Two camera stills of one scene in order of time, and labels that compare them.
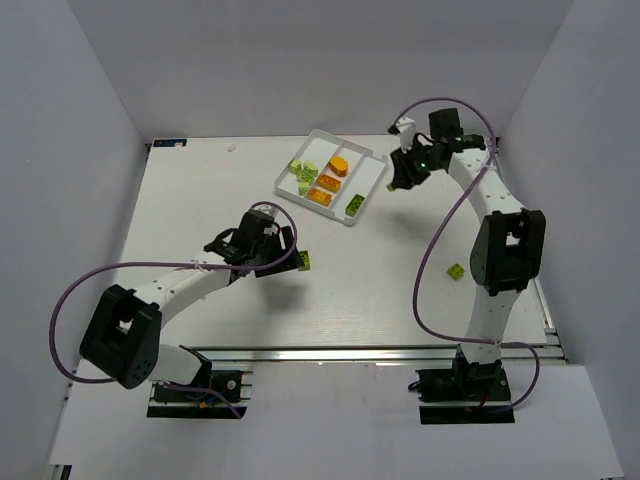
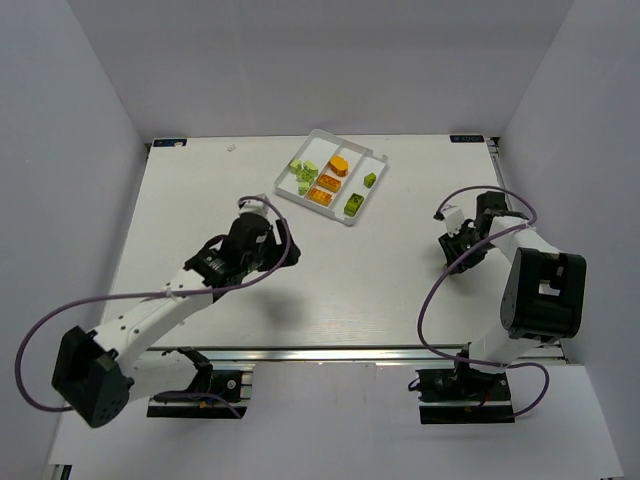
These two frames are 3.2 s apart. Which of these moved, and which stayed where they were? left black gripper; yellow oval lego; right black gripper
Moved: right black gripper
Stayed: yellow oval lego; left black gripper
